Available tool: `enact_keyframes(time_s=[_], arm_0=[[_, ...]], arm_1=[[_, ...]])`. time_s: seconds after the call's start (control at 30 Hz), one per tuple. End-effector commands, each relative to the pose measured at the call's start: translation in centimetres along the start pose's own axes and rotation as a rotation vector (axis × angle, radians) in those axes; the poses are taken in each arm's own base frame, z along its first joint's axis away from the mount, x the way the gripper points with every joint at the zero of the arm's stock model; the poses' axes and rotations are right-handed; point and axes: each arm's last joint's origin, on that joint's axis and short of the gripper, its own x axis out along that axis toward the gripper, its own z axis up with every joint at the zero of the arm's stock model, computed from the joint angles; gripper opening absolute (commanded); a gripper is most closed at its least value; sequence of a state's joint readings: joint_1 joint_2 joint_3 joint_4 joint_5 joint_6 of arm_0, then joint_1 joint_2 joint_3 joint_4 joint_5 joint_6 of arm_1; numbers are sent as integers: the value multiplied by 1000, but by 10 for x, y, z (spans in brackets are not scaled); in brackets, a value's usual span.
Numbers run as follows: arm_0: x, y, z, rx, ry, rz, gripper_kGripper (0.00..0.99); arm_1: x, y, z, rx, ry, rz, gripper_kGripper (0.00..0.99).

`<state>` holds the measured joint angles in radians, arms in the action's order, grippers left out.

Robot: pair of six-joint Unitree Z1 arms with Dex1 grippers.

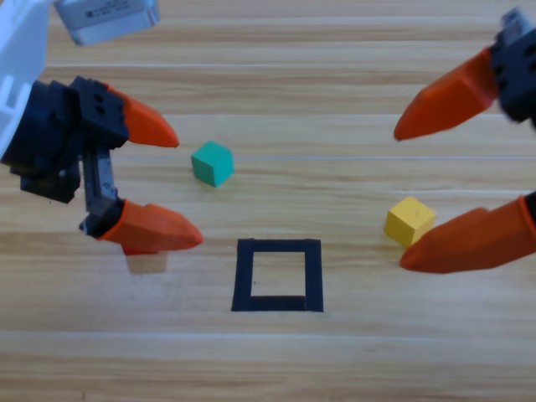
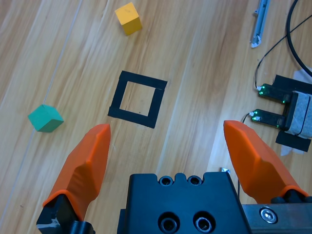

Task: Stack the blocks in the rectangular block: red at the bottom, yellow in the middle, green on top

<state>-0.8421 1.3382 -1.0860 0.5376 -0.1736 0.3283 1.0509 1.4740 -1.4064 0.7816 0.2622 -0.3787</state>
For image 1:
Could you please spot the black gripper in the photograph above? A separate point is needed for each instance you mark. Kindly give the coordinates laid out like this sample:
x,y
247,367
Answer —
x,y
46,134

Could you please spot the red wooden block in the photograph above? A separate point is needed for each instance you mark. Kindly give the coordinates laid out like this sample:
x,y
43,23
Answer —
x,y
140,251

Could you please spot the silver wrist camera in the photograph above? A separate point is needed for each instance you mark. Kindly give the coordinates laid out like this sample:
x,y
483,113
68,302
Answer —
x,y
104,17
521,23

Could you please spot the green wooden block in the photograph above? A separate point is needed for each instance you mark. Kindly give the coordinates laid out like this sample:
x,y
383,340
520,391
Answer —
x,y
211,163

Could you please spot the yellow wooden block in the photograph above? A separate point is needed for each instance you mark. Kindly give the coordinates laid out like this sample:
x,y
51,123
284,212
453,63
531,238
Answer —
x,y
408,218

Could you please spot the black tape square outline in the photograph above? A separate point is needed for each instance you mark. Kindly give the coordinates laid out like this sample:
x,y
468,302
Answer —
x,y
245,272

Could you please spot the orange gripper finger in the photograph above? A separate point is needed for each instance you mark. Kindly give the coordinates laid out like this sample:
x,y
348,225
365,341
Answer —
x,y
159,228
452,100
469,243

